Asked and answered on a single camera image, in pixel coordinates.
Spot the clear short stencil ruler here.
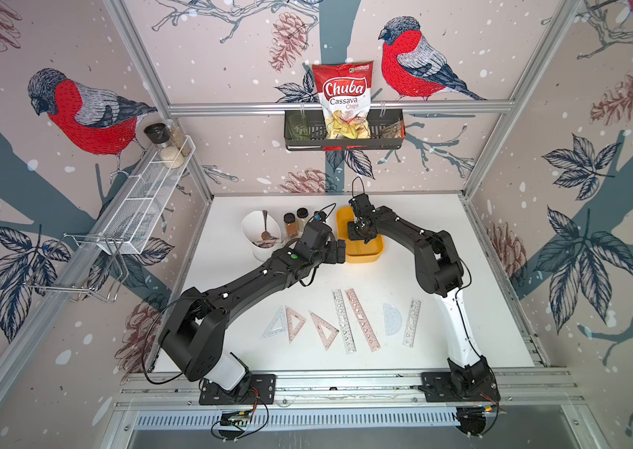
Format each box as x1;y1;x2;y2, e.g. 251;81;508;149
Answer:
402;299;421;348

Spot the black lid jar on shelf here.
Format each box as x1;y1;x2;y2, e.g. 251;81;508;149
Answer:
144;123;172;148

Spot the pink triangle set square left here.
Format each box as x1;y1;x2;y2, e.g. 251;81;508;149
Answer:
285;307;306;342

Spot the spice jar orange powder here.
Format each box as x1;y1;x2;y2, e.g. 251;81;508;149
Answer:
284;213;299;239

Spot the black wire wall basket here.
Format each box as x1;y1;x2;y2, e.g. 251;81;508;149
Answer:
284;110;405;152

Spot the clear triangle set square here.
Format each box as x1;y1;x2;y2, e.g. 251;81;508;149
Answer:
261;306;288;340

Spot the red Chuba chips bag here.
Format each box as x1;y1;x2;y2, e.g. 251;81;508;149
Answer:
312;62;374;140

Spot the clear long stencil ruler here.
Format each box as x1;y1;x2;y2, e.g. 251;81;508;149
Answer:
332;289;357;355

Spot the white wire wall shelf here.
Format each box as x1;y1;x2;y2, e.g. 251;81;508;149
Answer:
97;137;196;254

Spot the metal spoon in bowl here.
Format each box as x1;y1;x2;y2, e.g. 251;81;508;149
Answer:
260;210;273;241

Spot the white bowl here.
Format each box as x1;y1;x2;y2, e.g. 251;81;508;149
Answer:
242;211;284;262

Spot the clear blue protractor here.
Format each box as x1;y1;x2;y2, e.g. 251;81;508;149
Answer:
383;303;402;336

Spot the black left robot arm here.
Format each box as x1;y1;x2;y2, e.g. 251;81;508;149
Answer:
157;211;345;397

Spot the spice jar pale powder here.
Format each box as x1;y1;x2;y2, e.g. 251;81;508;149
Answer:
297;208;310;226

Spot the pink long stencil ruler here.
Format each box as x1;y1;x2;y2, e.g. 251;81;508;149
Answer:
345;288;381;352

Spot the glass jar on shelf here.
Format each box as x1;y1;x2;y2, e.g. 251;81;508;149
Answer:
164;119;190;156

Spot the pink triangle set square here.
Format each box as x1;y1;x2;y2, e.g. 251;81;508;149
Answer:
310;312;340;351
285;307;306;342

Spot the yellow plastic storage box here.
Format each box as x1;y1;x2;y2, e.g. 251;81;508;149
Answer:
336;206;385;264

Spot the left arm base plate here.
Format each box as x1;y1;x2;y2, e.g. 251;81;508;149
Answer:
199;372;277;406

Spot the pink triangle set square right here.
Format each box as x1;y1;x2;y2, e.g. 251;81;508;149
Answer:
310;312;340;351

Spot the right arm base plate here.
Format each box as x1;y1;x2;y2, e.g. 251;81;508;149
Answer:
417;370;501;402

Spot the chrome wire rack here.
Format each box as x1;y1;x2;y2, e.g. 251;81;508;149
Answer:
22;233;129;304

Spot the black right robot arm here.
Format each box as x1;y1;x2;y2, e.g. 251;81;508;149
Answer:
349;193;501;402

